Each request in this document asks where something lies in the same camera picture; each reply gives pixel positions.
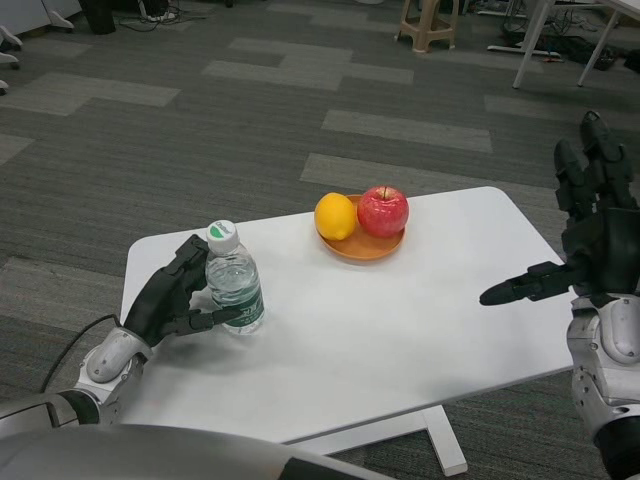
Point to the clear water bottle green label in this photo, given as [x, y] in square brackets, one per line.
[235, 285]

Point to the white table base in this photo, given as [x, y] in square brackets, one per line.
[442, 440]

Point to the red apple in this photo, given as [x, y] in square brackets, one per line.
[382, 212]

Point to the white power strip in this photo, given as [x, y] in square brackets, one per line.
[161, 16]

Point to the orange round plate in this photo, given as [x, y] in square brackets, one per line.
[362, 249]

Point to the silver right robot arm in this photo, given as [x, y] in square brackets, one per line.
[605, 370]

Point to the white desk with teal object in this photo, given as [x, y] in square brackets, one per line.
[532, 40]

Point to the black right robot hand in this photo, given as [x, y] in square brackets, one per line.
[607, 240]

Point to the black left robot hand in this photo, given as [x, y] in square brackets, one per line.
[160, 305]

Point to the black waste bin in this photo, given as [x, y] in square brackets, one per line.
[102, 17]

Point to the white office partition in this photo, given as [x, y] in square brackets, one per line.
[57, 15]
[9, 50]

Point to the silver robot chest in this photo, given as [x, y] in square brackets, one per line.
[150, 452]

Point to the yellow lemon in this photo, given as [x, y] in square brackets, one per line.
[334, 216]

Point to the beige plastic stool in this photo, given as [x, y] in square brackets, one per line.
[425, 30]

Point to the black bag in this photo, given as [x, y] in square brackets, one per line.
[633, 59]

